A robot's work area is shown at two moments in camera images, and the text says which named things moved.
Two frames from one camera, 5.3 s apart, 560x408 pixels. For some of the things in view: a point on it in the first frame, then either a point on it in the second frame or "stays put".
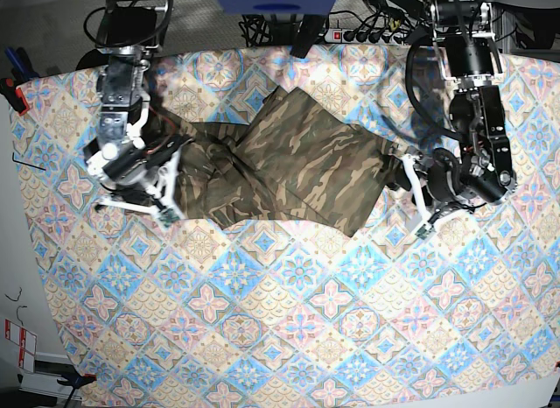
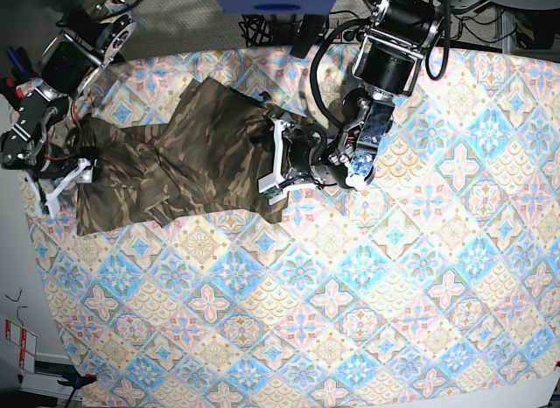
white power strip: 359,36 stays put
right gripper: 444,183 → 305,157
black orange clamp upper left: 21,73 stays put
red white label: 27,342 stays put
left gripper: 131,165 → 59,161
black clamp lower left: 75,381 stays put
